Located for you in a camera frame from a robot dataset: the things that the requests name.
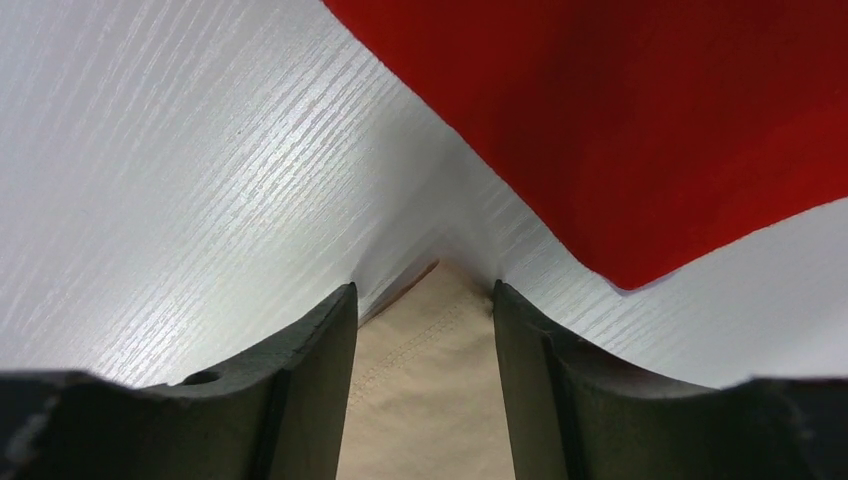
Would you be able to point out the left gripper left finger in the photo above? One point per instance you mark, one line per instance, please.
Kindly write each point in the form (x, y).
(273, 411)

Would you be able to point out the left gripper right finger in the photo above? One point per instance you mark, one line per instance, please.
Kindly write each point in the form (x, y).
(576, 411)

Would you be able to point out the beige t-shirt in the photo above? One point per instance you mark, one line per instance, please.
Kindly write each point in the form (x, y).
(425, 400)

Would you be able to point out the red folded t-shirt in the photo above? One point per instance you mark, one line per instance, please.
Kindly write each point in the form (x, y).
(644, 134)

